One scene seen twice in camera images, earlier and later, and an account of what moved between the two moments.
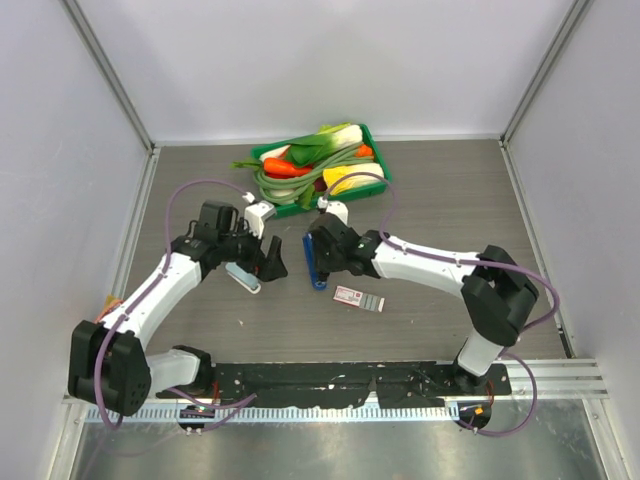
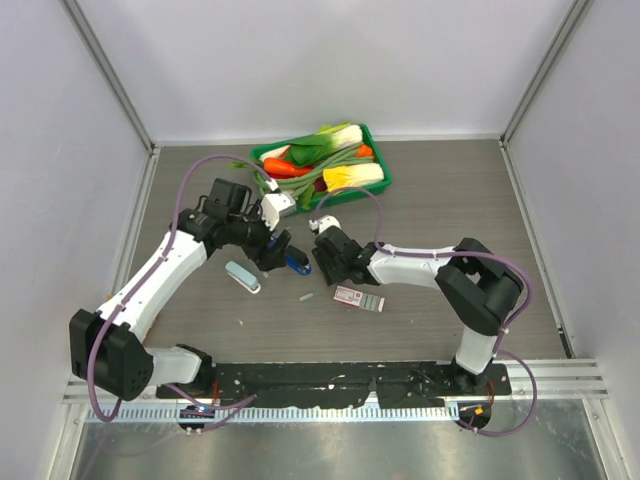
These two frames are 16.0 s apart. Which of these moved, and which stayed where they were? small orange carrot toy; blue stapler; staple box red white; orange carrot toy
Moved: blue stapler
Stayed: orange carrot toy; staple box red white; small orange carrot toy
